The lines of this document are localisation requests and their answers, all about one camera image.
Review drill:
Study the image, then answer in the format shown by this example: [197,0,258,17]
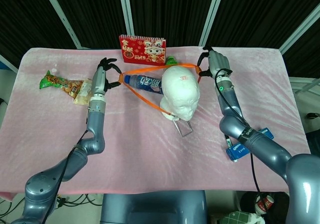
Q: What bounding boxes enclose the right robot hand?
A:
[196,46,233,79]

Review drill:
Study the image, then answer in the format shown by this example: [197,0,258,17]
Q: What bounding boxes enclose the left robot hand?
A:
[91,57,122,96]

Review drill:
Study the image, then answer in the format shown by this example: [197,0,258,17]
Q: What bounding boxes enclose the orange lanyard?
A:
[117,62,204,137]

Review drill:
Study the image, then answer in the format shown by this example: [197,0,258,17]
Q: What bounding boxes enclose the white foam mannequin head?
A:
[159,66,202,121]

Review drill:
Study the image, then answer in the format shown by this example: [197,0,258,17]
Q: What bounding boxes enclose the clear bag of pale snack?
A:
[72,78,95,106]

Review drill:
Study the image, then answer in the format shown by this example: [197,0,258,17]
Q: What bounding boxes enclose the blue drink bottle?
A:
[124,74,165,95]

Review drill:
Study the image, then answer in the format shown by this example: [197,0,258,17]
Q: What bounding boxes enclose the green orange snack bag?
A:
[38,70,85,97]

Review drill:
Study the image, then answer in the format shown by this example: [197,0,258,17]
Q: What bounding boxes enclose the red desk calendar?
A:
[118,34,167,66]

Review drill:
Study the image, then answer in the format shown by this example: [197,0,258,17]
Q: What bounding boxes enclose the black curtain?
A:
[0,0,320,72]

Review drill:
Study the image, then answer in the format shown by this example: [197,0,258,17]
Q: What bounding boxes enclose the white side cabinet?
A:
[289,76,320,135]

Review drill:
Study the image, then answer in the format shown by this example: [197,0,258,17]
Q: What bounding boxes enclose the pink velvet tablecloth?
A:
[0,46,316,195]

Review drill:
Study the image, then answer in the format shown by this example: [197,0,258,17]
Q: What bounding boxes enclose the blue cookie box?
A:
[224,127,275,162]

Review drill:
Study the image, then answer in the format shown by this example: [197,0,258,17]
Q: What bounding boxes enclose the blue-grey robot torso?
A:
[99,190,208,224]

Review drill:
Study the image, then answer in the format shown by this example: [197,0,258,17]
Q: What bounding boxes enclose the red white cup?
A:
[254,195,275,215]

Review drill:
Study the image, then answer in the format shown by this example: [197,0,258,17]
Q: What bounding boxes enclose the green checkered box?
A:
[219,210,253,224]

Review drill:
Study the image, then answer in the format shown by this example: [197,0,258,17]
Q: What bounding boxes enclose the white frame post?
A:
[117,0,135,36]
[39,0,82,49]
[198,0,227,46]
[279,4,320,54]

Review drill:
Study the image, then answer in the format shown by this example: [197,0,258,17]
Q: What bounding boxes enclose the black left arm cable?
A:
[43,131,88,224]

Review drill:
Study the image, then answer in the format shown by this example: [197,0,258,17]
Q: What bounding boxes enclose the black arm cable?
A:
[214,69,266,205]
[43,131,88,224]

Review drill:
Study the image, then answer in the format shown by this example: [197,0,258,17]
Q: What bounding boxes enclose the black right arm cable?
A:
[214,69,266,205]

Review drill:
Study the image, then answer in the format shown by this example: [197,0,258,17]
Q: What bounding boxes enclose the black floor cables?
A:
[0,193,103,215]

